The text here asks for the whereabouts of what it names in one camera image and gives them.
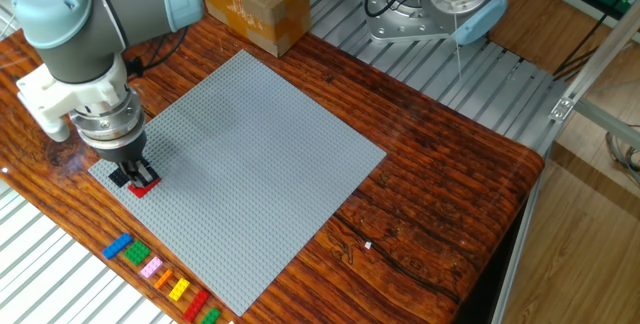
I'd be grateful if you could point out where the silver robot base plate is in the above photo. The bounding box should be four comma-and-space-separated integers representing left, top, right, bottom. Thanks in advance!
367, 0, 464, 44

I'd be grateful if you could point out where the thin orange Lego brick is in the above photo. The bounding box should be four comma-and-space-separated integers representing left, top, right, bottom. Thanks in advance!
153, 268, 174, 291

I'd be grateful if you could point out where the pink Lego brick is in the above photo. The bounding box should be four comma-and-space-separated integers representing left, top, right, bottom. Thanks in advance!
139, 255, 165, 280

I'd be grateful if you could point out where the grey aluminium frame beam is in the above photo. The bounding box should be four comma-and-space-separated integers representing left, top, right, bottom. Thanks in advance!
573, 98, 640, 151

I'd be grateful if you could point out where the green square Lego plate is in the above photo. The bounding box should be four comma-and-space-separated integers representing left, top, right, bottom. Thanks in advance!
122, 239, 152, 267

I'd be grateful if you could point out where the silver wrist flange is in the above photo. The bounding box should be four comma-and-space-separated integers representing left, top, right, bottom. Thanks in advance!
69, 89, 147, 150

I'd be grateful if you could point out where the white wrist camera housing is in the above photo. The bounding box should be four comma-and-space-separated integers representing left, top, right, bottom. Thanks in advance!
15, 55, 129, 143

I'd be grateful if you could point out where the black floor cable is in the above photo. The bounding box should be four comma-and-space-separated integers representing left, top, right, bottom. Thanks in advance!
552, 11, 624, 81

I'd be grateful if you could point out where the grey cable coil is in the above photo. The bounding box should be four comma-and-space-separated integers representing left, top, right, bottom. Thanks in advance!
604, 123, 640, 188

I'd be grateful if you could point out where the grey Lego baseplate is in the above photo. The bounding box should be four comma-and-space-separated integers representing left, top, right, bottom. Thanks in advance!
87, 48, 388, 317

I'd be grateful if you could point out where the blue Lego plate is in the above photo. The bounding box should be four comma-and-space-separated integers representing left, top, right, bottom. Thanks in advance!
101, 232, 135, 261

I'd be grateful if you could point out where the yellow Lego brick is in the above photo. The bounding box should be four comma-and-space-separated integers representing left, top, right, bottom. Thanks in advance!
167, 277, 192, 302

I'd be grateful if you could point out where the black gripper cable bundle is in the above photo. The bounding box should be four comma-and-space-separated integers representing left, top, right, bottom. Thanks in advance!
123, 26, 190, 80

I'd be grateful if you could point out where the taped cardboard box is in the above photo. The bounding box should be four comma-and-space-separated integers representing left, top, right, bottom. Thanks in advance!
196, 0, 312, 59

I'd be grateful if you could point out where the silver corner bracket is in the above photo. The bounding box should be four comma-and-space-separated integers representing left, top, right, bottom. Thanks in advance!
548, 96, 576, 124

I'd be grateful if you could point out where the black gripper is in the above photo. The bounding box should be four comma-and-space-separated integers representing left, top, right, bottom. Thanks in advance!
92, 131, 157, 190

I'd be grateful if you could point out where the wide red Lego plate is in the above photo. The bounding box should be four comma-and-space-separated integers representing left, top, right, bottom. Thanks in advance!
127, 177, 163, 199

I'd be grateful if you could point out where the long red Lego plate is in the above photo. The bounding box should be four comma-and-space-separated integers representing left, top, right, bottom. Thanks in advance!
181, 289, 211, 323

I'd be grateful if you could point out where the slanted metal frame beam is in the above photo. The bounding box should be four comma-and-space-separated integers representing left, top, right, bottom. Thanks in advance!
548, 0, 640, 124

